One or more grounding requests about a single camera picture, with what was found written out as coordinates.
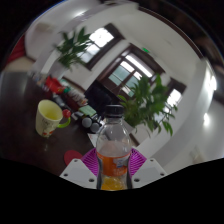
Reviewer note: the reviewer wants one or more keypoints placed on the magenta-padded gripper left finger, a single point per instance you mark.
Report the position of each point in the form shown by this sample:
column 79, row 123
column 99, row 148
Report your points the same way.
column 78, row 171

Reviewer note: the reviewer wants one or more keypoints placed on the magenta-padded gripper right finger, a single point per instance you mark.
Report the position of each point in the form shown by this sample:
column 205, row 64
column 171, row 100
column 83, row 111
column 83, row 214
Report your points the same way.
column 148, row 171

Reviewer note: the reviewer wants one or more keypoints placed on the clear bottle with orange drink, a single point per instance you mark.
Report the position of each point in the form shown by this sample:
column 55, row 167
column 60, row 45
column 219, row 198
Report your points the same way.
column 113, row 150

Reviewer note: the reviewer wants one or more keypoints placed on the flat round red coaster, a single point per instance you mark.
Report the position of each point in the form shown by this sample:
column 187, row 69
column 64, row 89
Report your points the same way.
column 70, row 156

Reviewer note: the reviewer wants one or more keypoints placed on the printed paper leaflet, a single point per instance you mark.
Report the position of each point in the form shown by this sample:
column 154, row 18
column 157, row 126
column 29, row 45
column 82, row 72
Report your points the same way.
column 93, row 139

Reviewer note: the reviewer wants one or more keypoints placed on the green book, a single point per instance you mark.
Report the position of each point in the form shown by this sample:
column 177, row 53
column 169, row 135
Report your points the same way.
column 87, row 110

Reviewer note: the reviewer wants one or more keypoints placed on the large potted plant white pot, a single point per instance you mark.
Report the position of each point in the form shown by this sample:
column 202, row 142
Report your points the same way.
column 148, row 106

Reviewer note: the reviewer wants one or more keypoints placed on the black chair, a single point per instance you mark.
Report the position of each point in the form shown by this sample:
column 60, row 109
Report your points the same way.
column 100, row 96

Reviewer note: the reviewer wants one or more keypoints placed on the narrow dark-framed window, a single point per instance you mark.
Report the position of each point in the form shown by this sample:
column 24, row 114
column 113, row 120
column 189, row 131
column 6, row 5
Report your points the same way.
column 174, row 96

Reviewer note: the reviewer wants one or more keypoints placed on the red box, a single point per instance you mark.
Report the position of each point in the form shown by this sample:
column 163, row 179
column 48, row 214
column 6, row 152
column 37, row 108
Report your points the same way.
column 53, row 85

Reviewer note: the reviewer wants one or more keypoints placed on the dark wooden double door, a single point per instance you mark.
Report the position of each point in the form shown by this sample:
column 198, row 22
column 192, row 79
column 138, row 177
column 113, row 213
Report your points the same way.
column 128, row 71

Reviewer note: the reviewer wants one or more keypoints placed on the green exit sign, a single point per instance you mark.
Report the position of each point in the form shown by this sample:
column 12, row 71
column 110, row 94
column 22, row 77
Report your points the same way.
column 145, row 50

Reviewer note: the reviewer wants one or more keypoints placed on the small potted plant white pot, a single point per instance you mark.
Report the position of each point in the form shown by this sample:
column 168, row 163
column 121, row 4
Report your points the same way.
column 71, row 50

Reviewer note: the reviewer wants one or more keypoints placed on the wide dark-framed window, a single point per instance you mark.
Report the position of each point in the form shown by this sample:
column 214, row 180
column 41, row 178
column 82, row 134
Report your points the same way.
column 100, row 38

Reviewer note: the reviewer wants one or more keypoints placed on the red carpeted stairs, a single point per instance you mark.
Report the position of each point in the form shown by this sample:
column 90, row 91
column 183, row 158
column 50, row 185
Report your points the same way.
column 16, row 50

